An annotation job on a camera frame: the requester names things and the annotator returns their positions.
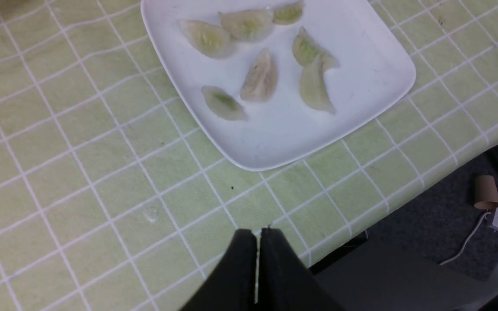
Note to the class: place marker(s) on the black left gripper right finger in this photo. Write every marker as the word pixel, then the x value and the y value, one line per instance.
pixel 284 282

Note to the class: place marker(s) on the green checkered tablecloth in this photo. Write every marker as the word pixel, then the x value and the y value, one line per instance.
pixel 113 199

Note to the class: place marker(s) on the brownish dumpling plate lower left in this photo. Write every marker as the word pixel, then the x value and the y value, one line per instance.
pixel 261 80

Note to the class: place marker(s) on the green dumpling plate lower upper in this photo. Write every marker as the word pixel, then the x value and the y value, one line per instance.
pixel 305 50

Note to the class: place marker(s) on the green dumpling plate far left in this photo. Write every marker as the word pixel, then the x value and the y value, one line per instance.
pixel 210 40

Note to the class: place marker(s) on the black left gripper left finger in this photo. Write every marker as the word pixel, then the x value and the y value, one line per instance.
pixel 231 285

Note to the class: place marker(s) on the green dumpling plate top right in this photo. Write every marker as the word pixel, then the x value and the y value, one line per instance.
pixel 288 13

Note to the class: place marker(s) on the white square plate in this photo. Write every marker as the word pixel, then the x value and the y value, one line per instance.
pixel 375 72

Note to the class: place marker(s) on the brown cardboard tube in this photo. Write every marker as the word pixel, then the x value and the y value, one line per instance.
pixel 485 193

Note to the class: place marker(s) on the green-filled translucent dumpling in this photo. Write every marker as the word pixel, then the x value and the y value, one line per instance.
pixel 222 104

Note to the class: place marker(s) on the green dumpling plate bottom edge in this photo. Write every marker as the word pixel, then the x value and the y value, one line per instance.
pixel 312 87

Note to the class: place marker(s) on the green dumpling plate upper middle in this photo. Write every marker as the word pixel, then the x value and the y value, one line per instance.
pixel 248 25

